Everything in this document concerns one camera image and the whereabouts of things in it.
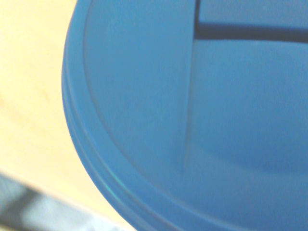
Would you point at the clear plastic pitcher blue lid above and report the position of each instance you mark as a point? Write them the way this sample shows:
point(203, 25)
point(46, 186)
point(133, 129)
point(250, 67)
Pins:
point(192, 108)

